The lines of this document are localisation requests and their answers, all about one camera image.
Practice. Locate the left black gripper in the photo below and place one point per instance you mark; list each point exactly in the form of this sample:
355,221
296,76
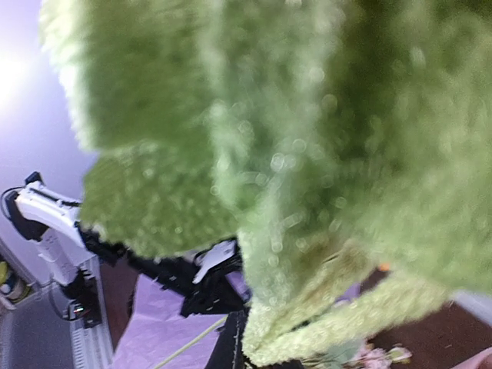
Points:
201,279

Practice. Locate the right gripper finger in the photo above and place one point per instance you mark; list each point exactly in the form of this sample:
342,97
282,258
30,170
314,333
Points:
227,353

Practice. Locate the purple tissue paper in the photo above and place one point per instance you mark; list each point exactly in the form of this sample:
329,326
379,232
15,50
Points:
156,330

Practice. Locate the aluminium front rail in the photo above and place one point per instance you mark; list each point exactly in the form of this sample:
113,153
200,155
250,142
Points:
88,330

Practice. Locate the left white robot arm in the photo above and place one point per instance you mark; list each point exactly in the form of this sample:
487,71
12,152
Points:
41,215

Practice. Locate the pink cylindrical vase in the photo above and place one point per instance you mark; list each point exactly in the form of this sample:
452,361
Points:
482,360

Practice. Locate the pink and yellow roses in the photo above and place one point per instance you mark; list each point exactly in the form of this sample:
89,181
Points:
358,354

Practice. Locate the fuzzy green orange flower stem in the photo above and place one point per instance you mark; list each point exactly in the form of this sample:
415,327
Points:
345,144

